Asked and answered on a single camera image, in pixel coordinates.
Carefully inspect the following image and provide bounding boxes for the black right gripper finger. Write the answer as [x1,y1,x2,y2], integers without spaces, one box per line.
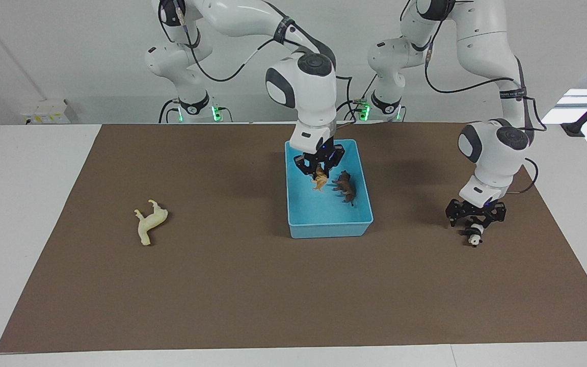
[324,144,346,177]
[294,154,319,179]

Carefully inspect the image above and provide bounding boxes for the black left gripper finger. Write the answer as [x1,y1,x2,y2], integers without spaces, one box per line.
[445,200,470,228]
[482,202,507,228]

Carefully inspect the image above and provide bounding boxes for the orange striped tiger toy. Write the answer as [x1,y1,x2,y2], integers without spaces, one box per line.
[312,166,330,192]

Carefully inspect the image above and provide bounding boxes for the black and white panda toy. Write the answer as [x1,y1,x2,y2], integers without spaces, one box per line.
[459,217,484,248]

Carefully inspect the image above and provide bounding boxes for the brown lion toy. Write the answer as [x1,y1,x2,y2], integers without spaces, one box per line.
[332,170,358,206]

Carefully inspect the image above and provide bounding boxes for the cream long-necked animal toy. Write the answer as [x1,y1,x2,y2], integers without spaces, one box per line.
[134,199,169,246]

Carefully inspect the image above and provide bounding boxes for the light blue plastic storage box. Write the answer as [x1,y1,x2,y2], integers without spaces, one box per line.
[284,139,374,239]

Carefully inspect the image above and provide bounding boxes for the white box with yellow labels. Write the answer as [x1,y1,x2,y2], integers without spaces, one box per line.
[21,99,78,125]

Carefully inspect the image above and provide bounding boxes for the brown table mat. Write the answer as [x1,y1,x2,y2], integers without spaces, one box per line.
[0,122,587,353]

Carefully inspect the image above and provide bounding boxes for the black left base cable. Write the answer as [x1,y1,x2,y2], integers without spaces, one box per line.
[330,75,378,122]

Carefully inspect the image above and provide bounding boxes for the black base cable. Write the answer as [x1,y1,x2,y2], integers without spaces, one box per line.
[158,98,179,124]
[330,75,378,122]

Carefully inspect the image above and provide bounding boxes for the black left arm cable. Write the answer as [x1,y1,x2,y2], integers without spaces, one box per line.
[403,0,548,195]

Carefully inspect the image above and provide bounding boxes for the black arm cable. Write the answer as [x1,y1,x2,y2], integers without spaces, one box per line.
[403,0,548,195]
[158,0,355,125]

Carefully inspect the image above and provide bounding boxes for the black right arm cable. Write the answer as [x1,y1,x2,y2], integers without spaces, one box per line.
[158,0,355,125]

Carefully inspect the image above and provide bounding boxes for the black right base cable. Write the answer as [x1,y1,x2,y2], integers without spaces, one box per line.
[158,98,179,124]

